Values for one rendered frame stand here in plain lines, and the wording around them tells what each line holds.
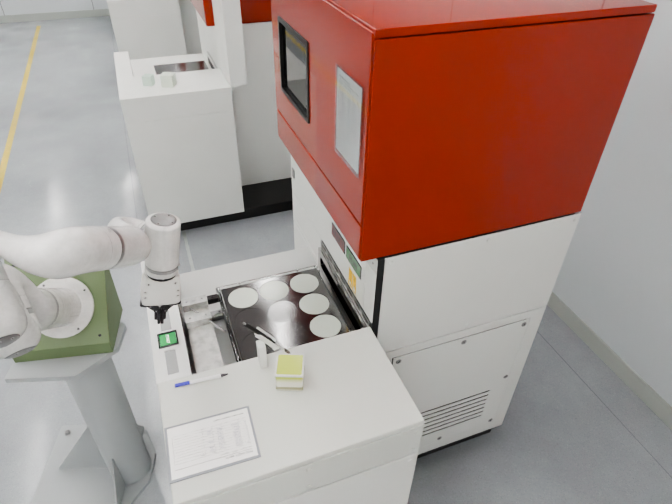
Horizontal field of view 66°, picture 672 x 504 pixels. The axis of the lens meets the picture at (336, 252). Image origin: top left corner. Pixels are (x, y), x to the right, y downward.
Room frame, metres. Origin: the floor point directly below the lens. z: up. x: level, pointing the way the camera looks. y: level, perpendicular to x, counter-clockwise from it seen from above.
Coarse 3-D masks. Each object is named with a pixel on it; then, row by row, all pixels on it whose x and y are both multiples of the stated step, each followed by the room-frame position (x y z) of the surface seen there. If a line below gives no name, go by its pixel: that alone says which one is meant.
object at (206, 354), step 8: (184, 312) 1.20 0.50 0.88; (192, 312) 1.20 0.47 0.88; (192, 328) 1.13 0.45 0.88; (200, 328) 1.13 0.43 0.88; (208, 328) 1.13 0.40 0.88; (192, 336) 1.10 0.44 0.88; (200, 336) 1.10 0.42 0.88; (208, 336) 1.10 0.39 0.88; (192, 344) 1.07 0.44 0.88; (200, 344) 1.07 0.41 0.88; (208, 344) 1.07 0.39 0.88; (216, 344) 1.07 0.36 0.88; (192, 352) 1.03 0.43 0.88; (200, 352) 1.03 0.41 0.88; (208, 352) 1.04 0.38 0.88; (216, 352) 1.04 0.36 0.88; (200, 360) 1.00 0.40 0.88; (208, 360) 1.00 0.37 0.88; (216, 360) 1.01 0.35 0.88; (200, 368) 0.97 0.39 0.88; (208, 368) 0.97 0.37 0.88
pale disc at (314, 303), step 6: (312, 294) 1.28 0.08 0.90; (318, 294) 1.28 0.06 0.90; (300, 300) 1.25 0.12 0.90; (306, 300) 1.25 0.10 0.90; (312, 300) 1.25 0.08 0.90; (318, 300) 1.25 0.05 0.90; (324, 300) 1.26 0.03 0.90; (300, 306) 1.22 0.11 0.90; (306, 306) 1.22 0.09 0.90; (312, 306) 1.23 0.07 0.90; (318, 306) 1.23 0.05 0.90; (324, 306) 1.23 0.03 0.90; (306, 312) 1.20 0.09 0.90; (312, 312) 1.20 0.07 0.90; (318, 312) 1.20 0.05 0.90
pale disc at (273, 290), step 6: (270, 282) 1.34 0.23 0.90; (276, 282) 1.34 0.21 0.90; (282, 282) 1.34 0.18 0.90; (264, 288) 1.31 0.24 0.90; (270, 288) 1.31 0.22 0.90; (276, 288) 1.31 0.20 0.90; (282, 288) 1.31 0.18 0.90; (288, 288) 1.31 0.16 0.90; (264, 294) 1.28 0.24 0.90; (270, 294) 1.28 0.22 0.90; (276, 294) 1.28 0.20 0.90; (282, 294) 1.28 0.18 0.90
